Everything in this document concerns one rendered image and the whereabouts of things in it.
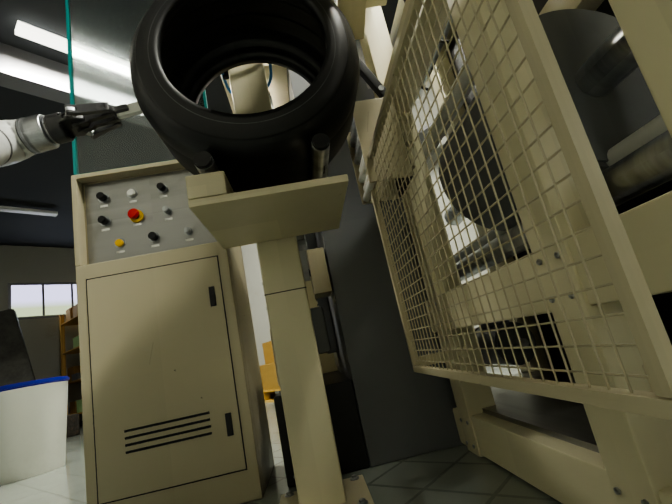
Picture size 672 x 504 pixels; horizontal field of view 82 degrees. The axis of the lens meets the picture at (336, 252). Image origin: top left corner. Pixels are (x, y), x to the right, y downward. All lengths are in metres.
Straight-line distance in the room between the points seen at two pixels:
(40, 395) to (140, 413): 2.18
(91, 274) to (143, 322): 0.27
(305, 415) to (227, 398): 0.36
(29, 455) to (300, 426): 2.73
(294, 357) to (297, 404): 0.13
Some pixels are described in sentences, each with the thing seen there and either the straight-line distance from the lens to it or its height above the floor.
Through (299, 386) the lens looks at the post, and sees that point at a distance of 1.21.
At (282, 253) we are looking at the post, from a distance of 1.24.
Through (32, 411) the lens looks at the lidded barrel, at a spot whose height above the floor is 0.43.
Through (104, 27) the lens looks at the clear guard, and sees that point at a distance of 2.24.
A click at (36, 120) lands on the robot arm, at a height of 1.11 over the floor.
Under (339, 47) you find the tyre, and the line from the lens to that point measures 1.11.
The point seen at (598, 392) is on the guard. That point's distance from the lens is 0.53.
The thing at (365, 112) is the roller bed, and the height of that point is 1.15.
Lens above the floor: 0.42
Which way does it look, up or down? 14 degrees up
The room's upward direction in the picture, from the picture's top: 12 degrees counter-clockwise
